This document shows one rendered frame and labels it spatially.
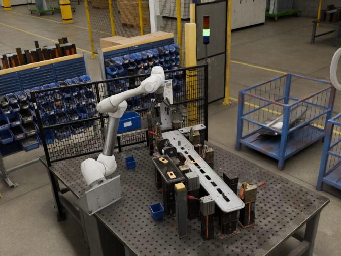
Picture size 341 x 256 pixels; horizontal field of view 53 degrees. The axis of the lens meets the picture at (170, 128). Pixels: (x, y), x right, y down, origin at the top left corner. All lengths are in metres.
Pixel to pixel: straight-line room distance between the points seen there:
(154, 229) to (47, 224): 1.73
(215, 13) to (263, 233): 4.26
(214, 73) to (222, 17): 1.00
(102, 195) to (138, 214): 0.35
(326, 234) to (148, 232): 2.00
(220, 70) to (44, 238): 4.25
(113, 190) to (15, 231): 1.55
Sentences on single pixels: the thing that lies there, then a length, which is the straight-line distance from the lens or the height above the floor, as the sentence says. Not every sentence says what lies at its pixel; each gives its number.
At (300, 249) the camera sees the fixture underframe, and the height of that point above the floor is 0.23.
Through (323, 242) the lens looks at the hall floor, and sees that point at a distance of 3.94.
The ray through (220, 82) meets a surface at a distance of 6.65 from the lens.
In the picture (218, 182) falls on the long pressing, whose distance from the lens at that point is 2.79.
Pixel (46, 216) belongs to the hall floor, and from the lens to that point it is 4.36.
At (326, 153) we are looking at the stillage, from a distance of 4.34.
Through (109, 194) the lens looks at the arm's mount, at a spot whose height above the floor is 0.80.
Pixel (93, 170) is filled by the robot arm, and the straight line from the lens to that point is 3.08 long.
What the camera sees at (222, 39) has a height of 1.30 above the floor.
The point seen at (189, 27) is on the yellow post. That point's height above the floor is 1.97.
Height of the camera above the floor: 2.61
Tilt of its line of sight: 26 degrees down
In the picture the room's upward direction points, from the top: 3 degrees counter-clockwise
